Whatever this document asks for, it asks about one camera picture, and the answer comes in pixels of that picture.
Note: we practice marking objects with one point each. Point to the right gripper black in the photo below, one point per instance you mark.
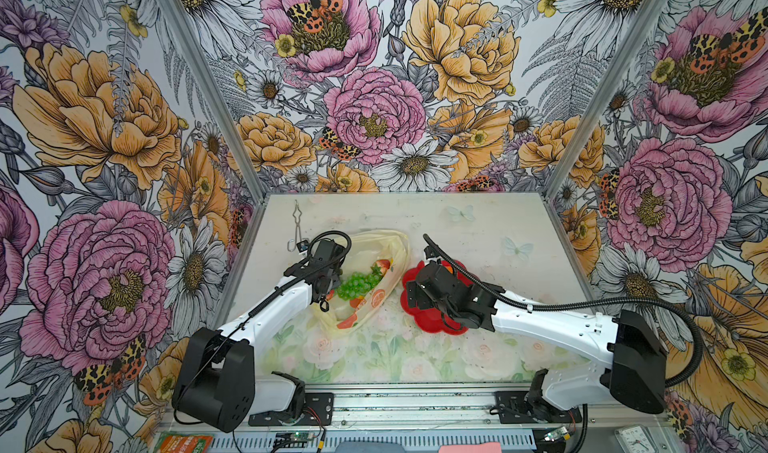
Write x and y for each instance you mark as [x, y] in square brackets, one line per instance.
[422, 300]

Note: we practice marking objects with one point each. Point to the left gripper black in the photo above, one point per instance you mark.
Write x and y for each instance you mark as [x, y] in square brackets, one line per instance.
[336, 280]

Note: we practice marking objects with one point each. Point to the red flower-shaped bowl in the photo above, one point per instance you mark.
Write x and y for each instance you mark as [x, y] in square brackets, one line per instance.
[428, 320]

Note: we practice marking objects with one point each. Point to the translucent yellowish plastic bag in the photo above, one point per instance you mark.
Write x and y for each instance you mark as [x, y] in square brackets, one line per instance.
[371, 272]

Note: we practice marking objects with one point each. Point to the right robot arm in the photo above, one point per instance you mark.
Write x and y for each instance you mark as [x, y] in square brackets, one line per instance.
[625, 362]

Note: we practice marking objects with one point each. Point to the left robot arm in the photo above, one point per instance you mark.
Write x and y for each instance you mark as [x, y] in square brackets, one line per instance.
[218, 384]

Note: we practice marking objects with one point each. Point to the green fake grapes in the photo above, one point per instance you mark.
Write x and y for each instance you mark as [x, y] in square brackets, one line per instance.
[357, 286]

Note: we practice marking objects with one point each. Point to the metal tongs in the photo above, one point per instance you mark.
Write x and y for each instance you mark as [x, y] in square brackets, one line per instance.
[298, 243]

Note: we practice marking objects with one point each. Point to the pink cloth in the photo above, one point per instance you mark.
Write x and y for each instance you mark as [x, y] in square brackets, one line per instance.
[488, 447]

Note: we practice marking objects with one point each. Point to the small circuit board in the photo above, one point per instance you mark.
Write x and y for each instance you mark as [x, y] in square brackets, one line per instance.
[298, 440]

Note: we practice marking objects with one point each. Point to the orange green packet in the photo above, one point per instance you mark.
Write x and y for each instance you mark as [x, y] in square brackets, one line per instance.
[169, 442]

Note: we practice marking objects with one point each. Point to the white clock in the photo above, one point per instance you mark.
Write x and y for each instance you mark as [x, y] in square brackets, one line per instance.
[635, 439]

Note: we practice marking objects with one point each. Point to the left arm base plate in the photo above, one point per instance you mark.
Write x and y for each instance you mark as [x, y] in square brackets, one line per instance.
[315, 410]

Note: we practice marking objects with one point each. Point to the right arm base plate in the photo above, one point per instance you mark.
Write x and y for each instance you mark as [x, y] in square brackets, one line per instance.
[512, 407]

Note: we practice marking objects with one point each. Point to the aluminium front rail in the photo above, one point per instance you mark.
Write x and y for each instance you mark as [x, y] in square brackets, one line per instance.
[430, 407]

